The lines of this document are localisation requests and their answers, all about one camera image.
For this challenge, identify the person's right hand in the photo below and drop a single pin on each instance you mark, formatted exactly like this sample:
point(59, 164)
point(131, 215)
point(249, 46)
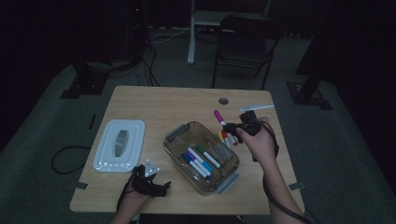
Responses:
point(261, 146)

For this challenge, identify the red cap marker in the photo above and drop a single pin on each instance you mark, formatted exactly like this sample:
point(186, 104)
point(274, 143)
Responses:
point(226, 138)

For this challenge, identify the light blue cap marker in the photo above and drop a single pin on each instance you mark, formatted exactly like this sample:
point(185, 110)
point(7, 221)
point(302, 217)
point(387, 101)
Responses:
point(209, 169)

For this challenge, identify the clear smoky plastic container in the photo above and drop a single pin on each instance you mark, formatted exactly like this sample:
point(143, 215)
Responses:
point(186, 133)

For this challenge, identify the yellow cap marker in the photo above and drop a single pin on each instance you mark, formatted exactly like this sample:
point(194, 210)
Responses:
point(221, 136)

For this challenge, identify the grey tape piece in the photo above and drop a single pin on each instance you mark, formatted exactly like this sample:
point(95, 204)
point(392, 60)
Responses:
point(81, 185)
point(295, 186)

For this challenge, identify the green cap marker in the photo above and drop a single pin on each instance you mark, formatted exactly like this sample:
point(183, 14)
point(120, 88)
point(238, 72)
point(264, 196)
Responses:
point(201, 149)
point(217, 136)

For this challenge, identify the white marker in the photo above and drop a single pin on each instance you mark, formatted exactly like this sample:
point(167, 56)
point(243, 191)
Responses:
point(257, 107)

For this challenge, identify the magenta cap marker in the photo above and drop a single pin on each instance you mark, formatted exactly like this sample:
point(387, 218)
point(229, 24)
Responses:
point(219, 116)

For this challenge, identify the white container lid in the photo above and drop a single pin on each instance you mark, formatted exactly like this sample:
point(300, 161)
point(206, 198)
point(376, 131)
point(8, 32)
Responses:
point(106, 155)

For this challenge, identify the black folding chair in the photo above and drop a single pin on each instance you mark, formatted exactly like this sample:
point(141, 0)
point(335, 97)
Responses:
point(246, 46)

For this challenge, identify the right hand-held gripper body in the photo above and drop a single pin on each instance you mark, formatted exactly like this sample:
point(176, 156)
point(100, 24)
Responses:
point(251, 124)

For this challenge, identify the purple cap marker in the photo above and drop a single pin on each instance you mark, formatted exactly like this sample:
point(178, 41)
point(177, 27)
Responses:
point(190, 155)

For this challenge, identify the small black strip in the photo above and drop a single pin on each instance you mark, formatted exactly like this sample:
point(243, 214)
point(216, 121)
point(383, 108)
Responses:
point(92, 122)

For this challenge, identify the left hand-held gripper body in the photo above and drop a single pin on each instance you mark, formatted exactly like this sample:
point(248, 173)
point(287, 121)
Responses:
point(149, 185)

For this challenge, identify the dark blue cap marker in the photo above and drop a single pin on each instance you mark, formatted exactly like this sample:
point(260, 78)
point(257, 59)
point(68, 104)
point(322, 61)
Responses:
point(186, 157)

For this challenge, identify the black stand base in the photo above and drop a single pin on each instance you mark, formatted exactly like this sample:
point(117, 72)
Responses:
point(306, 98)
point(84, 87)

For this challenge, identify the person's left hand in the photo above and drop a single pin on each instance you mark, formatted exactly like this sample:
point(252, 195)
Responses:
point(134, 202)

